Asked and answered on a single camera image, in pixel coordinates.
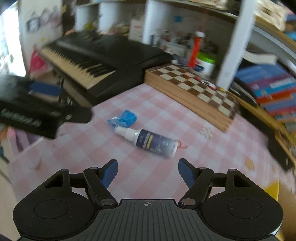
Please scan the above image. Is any dark blue spray bottle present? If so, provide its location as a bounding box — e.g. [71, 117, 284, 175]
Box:
[115, 126, 179, 158]

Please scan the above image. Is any black electronic keyboard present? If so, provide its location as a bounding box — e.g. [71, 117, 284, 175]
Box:
[39, 31, 172, 108]

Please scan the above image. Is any pink checkered tablecloth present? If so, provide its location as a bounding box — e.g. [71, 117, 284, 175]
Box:
[10, 84, 295, 200]

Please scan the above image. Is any yellow cardboard box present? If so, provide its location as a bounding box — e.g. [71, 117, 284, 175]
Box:
[264, 180, 280, 201]

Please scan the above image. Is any wooden chess board box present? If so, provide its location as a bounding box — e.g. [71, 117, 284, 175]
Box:
[144, 64, 238, 132]

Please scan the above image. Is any white tub green lid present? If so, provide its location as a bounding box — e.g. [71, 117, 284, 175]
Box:
[193, 52, 217, 79]

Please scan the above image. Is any row of leaning books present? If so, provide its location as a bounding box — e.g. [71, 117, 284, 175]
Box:
[229, 64, 295, 135]

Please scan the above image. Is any red tassel ornament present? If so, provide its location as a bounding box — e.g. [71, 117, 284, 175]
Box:
[188, 31, 205, 68]

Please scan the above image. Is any white bookshelf frame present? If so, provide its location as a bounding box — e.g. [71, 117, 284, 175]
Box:
[75, 1, 295, 90]

